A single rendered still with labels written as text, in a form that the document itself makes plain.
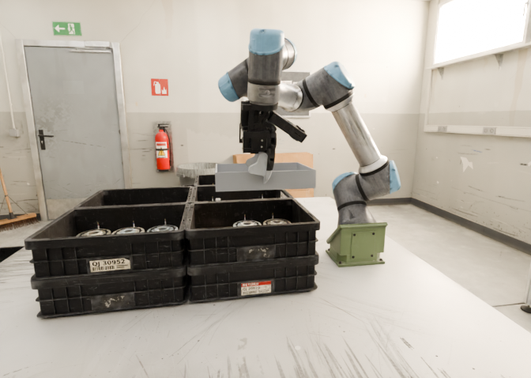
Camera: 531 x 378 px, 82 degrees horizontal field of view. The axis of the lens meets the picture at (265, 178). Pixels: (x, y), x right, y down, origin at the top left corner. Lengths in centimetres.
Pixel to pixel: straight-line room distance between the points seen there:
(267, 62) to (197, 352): 67
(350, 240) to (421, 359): 46
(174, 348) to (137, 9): 391
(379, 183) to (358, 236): 21
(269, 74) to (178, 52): 349
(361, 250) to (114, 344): 83
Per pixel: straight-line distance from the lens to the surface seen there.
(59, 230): 115
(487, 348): 98
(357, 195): 124
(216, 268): 93
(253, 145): 74
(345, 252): 119
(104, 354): 90
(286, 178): 82
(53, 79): 445
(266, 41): 69
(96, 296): 101
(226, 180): 80
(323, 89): 112
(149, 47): 421
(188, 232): 89
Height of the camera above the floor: 123
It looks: 11 degrees down
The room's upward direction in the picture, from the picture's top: straight up
